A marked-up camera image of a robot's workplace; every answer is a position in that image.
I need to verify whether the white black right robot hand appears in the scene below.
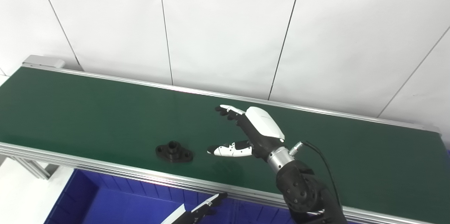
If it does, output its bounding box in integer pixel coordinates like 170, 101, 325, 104
207, 104, 286, 161

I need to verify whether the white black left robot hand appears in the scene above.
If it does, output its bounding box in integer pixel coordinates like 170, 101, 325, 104
160, 192, 228, 224

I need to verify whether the black flanged machine part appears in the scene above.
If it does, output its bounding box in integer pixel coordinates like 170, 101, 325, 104
155, 140, 194, 164

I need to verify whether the green conveyor belt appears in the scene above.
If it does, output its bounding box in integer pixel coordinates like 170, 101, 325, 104
0, 67, 450, 223
0, 55, 450, 224

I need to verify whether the aluminium conveyor support leg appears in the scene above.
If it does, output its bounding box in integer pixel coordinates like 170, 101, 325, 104
0, 155, 59, 181

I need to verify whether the grey conveyor end block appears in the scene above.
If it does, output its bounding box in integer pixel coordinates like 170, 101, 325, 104
22, 55, 66, 69

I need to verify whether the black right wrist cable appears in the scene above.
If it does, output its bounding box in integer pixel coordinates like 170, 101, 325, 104
289, 141, 343, 211

